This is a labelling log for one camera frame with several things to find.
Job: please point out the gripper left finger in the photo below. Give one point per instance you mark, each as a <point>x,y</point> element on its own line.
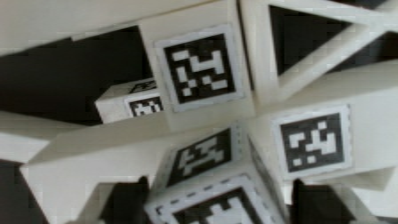
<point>124,211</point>

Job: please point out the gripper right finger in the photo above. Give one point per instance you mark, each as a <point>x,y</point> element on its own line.
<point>323,208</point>

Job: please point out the white tagged cube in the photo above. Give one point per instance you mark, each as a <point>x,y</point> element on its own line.
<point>131,100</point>
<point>214,187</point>

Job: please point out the white chair back frame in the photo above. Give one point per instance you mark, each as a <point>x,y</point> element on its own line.
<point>243,55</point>

